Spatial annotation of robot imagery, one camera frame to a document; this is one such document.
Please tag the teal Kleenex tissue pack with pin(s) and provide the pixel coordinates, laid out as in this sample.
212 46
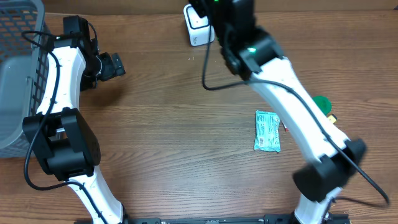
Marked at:
267 132

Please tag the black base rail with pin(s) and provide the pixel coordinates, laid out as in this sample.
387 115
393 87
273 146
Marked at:
211 221

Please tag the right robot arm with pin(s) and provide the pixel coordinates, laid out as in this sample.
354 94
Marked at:
332 158

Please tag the white barcode scanner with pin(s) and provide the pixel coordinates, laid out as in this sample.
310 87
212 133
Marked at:
199 29

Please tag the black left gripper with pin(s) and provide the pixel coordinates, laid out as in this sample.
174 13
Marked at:
109 71

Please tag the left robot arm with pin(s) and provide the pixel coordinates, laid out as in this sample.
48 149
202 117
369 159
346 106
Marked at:
63 150

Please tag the grey plastic mesh basket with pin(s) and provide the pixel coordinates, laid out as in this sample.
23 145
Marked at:
24 69

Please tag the green lid jar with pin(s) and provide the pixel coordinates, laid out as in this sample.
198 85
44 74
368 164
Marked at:
323 103

